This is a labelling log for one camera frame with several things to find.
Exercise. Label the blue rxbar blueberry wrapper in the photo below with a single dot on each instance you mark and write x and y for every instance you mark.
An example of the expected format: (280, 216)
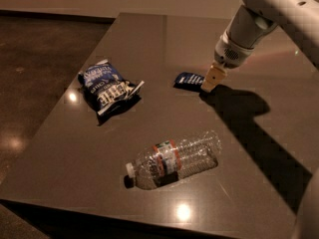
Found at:
(189, 81)

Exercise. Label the clear plastic water bottle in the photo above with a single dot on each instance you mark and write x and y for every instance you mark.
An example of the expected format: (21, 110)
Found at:
(173, 160)

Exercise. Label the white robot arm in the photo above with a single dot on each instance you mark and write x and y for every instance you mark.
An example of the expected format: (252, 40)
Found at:
(299, 19)

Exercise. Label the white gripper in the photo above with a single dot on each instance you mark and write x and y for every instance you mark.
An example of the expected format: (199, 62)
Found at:
(229, 55)

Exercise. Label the blue kettle chips bag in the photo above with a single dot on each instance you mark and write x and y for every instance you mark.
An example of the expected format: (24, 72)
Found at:
(106, 91)

